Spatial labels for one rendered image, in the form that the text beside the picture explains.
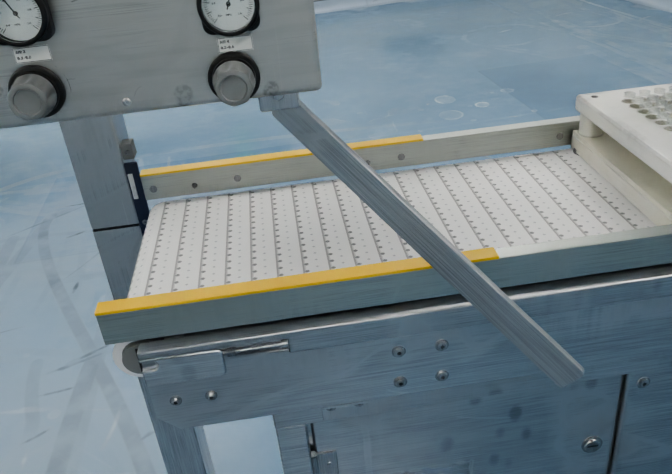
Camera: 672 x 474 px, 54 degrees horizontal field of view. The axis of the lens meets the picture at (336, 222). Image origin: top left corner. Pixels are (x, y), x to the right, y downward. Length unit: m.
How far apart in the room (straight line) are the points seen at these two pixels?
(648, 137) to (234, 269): 0.43
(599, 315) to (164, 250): 0.44
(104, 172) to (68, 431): 1.06
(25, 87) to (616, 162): 0.59
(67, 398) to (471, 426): 1.30
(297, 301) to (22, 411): 1.41
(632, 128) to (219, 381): 0.49
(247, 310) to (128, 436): 1.17
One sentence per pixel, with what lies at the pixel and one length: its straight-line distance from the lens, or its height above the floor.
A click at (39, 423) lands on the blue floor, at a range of 1.85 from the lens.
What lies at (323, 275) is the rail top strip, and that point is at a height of 0.85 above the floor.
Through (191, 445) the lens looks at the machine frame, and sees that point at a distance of 1.09.
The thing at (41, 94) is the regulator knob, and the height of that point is 1.05.
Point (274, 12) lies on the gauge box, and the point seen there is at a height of 1.08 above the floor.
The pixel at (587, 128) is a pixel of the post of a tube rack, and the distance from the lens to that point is 0.85.
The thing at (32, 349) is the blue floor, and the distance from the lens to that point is 2.11.
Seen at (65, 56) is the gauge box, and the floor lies 1.07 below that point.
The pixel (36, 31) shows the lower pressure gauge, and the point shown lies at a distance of 0.44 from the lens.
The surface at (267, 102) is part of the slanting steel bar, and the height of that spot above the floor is 1.01.
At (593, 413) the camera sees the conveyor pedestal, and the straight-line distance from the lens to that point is 0.83.
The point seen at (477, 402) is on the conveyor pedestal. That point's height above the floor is 0.63.
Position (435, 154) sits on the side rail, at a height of 0.83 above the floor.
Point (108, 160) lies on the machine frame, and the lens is 0.82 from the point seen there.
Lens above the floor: 1.16
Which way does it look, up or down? 29 degrees down
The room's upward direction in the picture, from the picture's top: 6 degrees counter-clockwise
